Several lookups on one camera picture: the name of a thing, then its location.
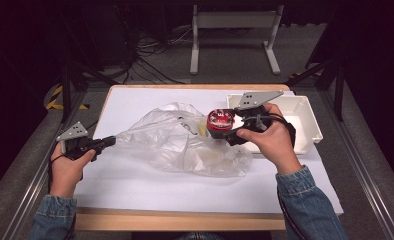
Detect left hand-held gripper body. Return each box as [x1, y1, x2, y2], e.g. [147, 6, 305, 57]
[55, 121, 103, 162]

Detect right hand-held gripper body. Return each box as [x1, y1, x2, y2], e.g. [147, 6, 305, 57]
[233, 89, 285, 146]

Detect red can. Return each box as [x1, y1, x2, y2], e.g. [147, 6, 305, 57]
[205, 107, 236, 140]

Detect white plastic box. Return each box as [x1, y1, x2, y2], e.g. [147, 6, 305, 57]
[226, 92, 324, 156]

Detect clear plastic bag yellow face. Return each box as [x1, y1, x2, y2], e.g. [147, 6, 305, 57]
[113, 101, 254, 179]

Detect person's left hand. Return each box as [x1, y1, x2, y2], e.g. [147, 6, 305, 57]
[48, 143, 97, 199]

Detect person's right hand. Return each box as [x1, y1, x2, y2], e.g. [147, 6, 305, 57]
[235, 102, 303, 176]

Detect yellow black floor tape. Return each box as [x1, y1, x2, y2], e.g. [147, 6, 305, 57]
[44, 85, 90, 111]

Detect black tripod stand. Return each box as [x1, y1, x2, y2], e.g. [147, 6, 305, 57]
[53, 6, 121, 124]
[284, 53, 347, 123]

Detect white paper sheet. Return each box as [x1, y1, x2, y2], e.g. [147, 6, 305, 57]
[74, 87, 345, 215]

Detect white metal stand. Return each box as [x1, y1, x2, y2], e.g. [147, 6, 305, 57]
[189, 3, 285, 76]

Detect wooden table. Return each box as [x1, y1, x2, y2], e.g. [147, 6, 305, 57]
[74, 83, 341, 232]

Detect person's legs in jeans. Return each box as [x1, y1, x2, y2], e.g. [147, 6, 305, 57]
[173, 231, 228, 240]

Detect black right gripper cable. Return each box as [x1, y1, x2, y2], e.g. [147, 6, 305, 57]
[251, 113, 306, 240]

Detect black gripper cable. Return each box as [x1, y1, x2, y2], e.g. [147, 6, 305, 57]
[47, 153, 66, 196]
[251, 113, 306, 240]

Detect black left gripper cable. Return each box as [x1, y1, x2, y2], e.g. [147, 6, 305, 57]
[47, 153, 66, 196]

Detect aluminium rail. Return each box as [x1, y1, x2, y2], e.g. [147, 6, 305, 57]
[318, 89, 394, 240]
[0, 94, 89, 240]

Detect bundle of floor cables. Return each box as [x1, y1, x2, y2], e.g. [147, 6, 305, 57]
[116, 6, 194, 85]

